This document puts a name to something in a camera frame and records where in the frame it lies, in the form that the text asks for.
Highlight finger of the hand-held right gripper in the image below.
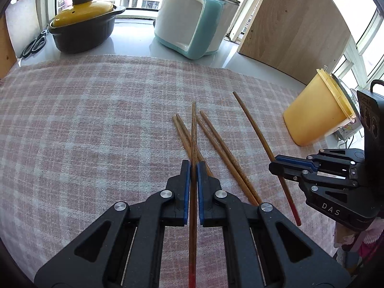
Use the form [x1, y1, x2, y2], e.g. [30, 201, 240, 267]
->
[269, 161, 360, 192]
[274, 148, 365, 170]

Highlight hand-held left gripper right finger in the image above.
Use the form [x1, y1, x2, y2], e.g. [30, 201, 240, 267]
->
[197, 160, 352, 288]

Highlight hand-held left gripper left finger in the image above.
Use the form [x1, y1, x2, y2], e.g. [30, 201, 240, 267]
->
[34, 160, 192, 288]

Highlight yellow plastic container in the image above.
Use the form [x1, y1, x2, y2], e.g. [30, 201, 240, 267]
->
[283, 65, 358, 147]

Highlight floral rice cooker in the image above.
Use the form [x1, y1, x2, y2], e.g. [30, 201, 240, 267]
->
[331, 73, 366, 142]

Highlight pink checked tablecloth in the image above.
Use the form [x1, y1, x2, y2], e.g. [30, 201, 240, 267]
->
[0, 54, 341, 284]

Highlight light wooden board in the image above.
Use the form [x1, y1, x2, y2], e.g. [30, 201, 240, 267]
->
[237, 0, 351, 84]

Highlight white teal electric pot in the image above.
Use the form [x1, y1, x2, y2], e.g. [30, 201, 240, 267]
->
[154, 0, 240, 60]

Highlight black ceramic pot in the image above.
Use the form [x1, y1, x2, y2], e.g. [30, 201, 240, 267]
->
[49, 4, 126, 54]

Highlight yellow pot lid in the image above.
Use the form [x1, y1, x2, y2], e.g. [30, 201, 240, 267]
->
[49, 0, 118, 27]

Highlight black kitchen scissors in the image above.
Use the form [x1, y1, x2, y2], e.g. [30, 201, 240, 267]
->
[20, 30, 49, 59]

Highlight pine plank board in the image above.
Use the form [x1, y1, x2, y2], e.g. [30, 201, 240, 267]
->
[0, 21, 17, 73]

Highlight white cutting board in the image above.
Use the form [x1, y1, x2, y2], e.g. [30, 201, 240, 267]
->
[4, 0, 41, 52]

